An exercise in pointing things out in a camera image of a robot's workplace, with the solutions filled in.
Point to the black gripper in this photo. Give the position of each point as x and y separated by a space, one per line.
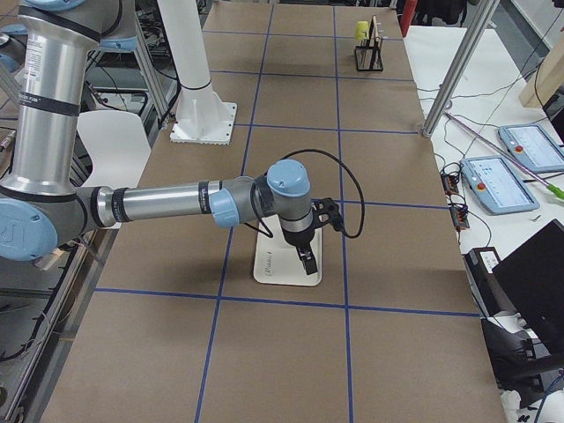
298 241

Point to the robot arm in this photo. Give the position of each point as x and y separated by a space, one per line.
73 172

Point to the grey third robot arm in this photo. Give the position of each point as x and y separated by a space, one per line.
13 46

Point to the cream rabbit tray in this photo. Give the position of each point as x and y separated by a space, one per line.
277 262

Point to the yellow-green cup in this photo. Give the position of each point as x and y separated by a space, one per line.
361 31

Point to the small electronics board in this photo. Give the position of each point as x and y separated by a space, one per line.
450 183

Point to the black box with label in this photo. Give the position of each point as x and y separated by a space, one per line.
480 263

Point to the near teach pendant tablet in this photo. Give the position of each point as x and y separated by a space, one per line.
497 186

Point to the teach pendant tablet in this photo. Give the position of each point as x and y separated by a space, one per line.
533 147
497 186

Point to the white plastic chair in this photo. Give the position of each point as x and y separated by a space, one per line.
117 145

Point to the black laptop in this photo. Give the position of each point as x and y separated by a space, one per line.
532 278

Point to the far teach pendant tablet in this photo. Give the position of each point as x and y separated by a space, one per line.
533 147

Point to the pink green stick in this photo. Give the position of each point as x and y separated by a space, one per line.
558 192

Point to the red cylinder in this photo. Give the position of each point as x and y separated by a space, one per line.
407 15

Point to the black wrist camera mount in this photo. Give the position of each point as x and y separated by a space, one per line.
326 212

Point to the black wire cup rack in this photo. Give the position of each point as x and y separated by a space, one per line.
368 55

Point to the wooden rack handle rod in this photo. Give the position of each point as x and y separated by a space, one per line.
374 31

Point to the aluminium frame post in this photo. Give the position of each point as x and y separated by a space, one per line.
468 44

